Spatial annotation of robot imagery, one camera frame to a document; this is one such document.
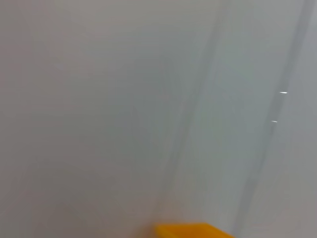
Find yellow plastic storage bin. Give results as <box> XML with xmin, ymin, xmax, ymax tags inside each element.
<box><xmin>155</xmin><ymin>222</ymin><xmax>236</xmax><ymax>238</ymax></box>

